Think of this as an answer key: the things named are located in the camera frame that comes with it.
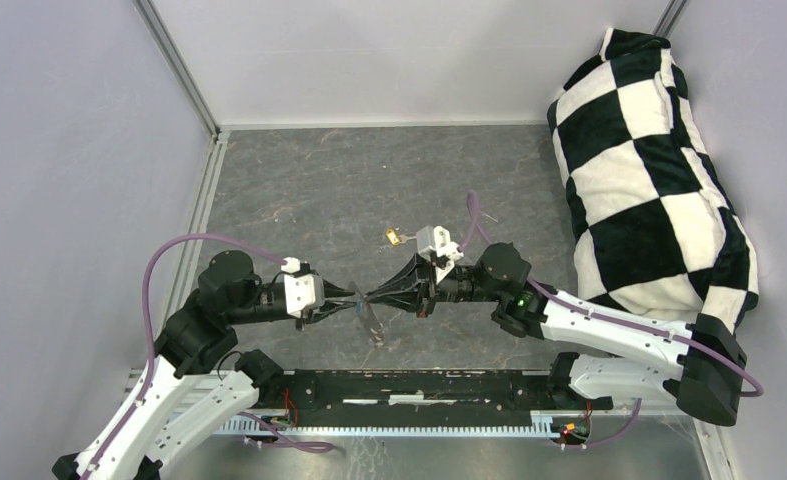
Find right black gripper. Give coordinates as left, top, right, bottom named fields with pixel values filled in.
left=366, top=252, right=503, bottom=318

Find metal keyring plate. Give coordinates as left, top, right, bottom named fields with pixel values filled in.
left=348, top=281, right=385, bottom=347

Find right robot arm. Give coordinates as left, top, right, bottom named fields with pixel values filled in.
left=365, top=243, right=747, bottom=427

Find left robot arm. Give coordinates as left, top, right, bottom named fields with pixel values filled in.
left=52, top=250, right=353, bottom=479

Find yellow capped key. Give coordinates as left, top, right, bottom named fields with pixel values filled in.
left=385, top=228, right=415, bottom=246

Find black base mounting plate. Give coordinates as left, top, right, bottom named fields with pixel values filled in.
left=255, top=370, right=614, bottom=428

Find black white checkered blanket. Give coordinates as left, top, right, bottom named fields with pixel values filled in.
left=547, top=28, right=759, bottom=330

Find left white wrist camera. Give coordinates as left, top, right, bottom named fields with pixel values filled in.
left=281, top=257, right=325, bottom=318

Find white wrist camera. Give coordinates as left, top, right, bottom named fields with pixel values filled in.
left=281, top=257, right=325, bottom=318
left=416, top=225, right=464, bottom=277

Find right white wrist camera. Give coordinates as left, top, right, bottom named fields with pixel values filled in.
left=416, top=225, right=464, bottom=277

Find white slotted cable duct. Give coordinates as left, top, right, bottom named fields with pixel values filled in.
left=214, top=413, right=592, bottom=439

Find red wired circuit board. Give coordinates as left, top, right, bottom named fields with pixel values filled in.
left=555, top=417, right=592, bottom=445

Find aluminium frame rail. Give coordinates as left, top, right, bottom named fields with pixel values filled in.
left=133, top=0, right=221, bottom=138

